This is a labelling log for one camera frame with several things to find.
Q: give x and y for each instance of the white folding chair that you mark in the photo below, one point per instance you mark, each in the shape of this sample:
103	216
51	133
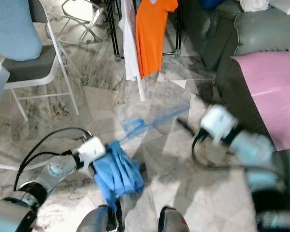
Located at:
31	70

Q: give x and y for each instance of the robot right leg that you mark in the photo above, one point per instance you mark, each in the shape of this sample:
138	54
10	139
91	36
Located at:
174	223

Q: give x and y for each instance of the grey green sofa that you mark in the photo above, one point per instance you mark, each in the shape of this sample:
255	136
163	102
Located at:
256	34

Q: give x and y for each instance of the light blue cushion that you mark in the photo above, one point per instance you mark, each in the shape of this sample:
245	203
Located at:
14	29

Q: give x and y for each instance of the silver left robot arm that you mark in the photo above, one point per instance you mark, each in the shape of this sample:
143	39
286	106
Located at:
55	169

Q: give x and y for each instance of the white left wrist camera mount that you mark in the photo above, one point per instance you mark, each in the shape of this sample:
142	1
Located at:
92	151

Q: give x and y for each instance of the pink sheet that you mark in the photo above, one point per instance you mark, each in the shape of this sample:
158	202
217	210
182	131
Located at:
270	92

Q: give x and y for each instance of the robot left leg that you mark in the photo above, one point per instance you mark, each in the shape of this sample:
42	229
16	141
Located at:
99	222

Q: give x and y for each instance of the white shirt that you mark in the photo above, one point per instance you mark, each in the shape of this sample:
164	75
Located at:
130	48

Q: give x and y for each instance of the orange shirt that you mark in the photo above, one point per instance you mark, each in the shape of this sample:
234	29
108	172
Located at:
150	38

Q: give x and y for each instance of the robot leg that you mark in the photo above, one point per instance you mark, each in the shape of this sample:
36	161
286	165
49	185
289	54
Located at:
174	223
99	222

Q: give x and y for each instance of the blue shirt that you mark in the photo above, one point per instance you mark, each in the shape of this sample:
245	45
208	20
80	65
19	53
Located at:
118	176

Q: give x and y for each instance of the crumpled white cloth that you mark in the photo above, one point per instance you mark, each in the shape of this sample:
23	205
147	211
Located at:
253	5

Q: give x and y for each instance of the white round tube frame stand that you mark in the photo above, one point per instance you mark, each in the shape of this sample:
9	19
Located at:
97	18

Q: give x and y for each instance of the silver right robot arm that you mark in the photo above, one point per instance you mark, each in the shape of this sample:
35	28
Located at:
256	150

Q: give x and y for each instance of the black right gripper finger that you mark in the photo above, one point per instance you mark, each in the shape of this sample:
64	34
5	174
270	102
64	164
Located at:
189	128

